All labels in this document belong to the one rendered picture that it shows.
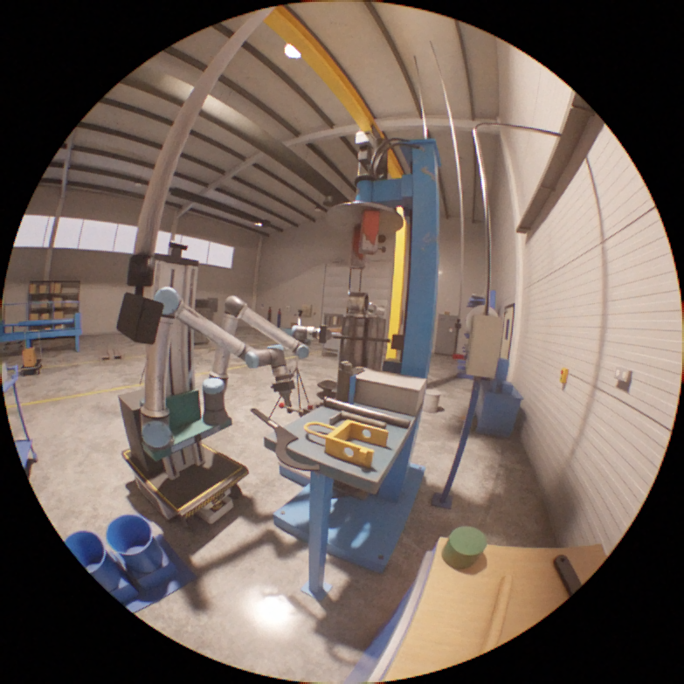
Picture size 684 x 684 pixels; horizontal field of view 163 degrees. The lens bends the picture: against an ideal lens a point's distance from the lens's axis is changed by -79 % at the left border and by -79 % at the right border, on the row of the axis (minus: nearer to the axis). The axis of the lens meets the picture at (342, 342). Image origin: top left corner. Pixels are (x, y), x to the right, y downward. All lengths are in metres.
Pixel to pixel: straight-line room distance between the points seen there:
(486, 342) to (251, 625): 2.15
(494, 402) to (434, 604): 3.17
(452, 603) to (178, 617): 1.36
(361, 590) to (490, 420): 2.80
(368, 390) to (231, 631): 1.52
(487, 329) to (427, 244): 0.67
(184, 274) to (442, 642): 1.89
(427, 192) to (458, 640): 1.94
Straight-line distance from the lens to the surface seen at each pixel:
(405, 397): 1.11
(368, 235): 1.56
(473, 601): 0.66
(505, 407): 3.63
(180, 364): 1.69
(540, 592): 0.75
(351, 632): 1.55
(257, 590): 1.64
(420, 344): 1.48
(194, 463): 2.02
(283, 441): 0.81
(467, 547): 0.66
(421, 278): 1.50
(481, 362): 1.66
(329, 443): 0.75
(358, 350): 1.63
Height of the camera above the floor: 1.49
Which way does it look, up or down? 7 degrees down
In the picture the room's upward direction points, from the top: 5 degrees clockwise
